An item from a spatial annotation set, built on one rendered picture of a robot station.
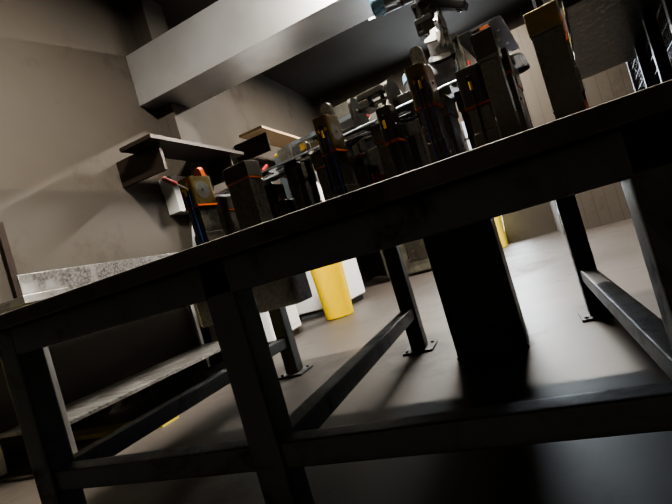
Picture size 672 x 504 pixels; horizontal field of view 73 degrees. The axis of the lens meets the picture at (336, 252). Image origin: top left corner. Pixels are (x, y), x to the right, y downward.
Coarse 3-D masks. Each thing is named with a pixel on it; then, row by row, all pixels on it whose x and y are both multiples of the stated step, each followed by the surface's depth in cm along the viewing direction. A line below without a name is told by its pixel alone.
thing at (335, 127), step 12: (312, 120) 148; (324, 120) 145; (336, 120) 150; (324, 132) 146; (336, 132) 148; (324, 144) 146; (336, 144) 146; (324, 156) 149; (336, 156) 146; (336, 168) 147; (348, 168) 150; (336, 180) 146; (348, 180) 148; (336, 192) 146; (348, 192) 145
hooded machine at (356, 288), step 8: (320, 192) 537; (344, 264) 533; (352, 264) 553; (344, 272) 527; (352, 272) 547; (312, 280) 516; (352, 280) 541; (360, 280) 562; (312, 288) 517; (352, 288) 535; (360, 288) 555; (312, 296) 518; (352, 296) 529; (360, 296) 559; (296, 304) 528; (304, 304) 524; (312, 304) 519; (320, 304) 515; (352, 304) 533; (304, 312) 525; (312, 312) 525; (320, 312) 521
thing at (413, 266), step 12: (336, 108) 673; (348, 108) 663; (372, 120) 647; (420, 240) 668; (408, 252) 679; (420, 252) 670; (384, 264) 706; (408, 264) 684; (420, 264) 674; (384, 276) 732
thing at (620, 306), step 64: (640, 128) 69; (448, 192) 81; (512, 192) 77; (576, 192) 73; (640, 192) 70; (256, 256) 97; (320, 256) 91; (384, 256) 237; (576, 256) 204; (64, 320) 120; (128, 320) 112; (256, 320) 105; (640, 320) 111; (256, 384) 100; (64, 448) 134; (192, 448) 114; (256, 448) 101; (320, 448) 96; (384, 448) 91; (448, 448) 86
